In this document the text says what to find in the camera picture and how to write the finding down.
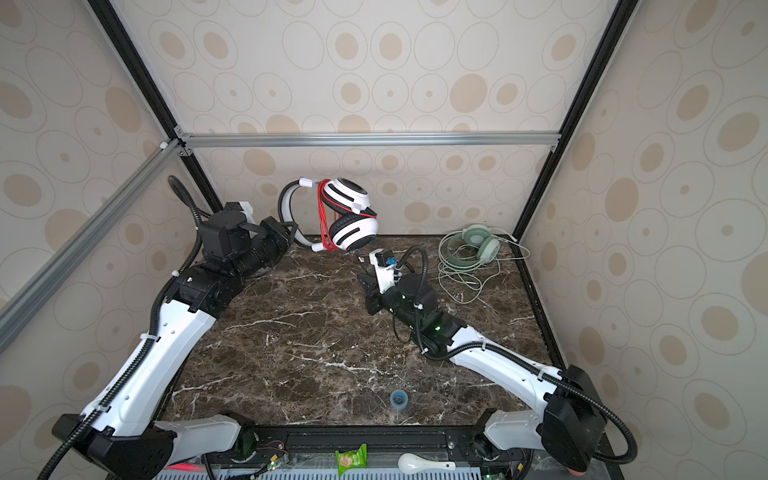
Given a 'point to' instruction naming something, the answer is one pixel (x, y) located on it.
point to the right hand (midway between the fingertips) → (361, 276)
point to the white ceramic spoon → (411, 464)
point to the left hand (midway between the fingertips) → (303, 217)
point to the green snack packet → (352, 459)
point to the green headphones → (473, 245)
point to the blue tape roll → (399, 399)
